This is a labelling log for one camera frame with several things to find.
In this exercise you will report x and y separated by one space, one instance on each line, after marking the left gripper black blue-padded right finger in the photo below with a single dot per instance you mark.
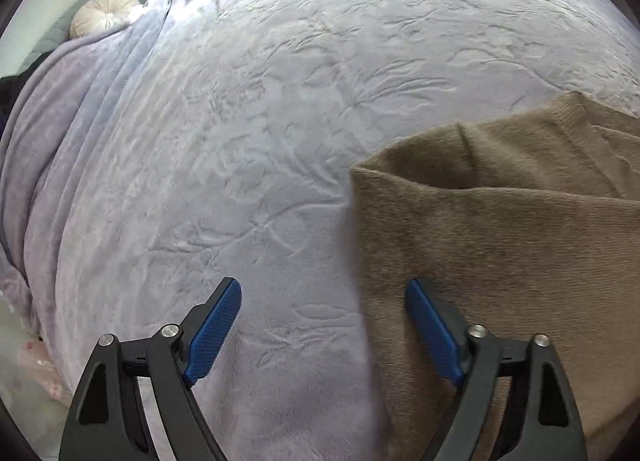
523 380

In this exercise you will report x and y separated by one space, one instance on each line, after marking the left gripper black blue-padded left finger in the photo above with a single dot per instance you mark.
107 419

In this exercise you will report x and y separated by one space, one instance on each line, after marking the brown knit sweater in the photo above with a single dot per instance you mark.
528 224

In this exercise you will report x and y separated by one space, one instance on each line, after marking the lavender embossed fleece blanket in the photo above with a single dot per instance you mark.
216 138

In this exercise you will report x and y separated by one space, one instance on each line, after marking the round cream cushion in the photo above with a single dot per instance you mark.
98 16

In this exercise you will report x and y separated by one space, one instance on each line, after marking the grey-green pillow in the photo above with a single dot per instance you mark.
57 32

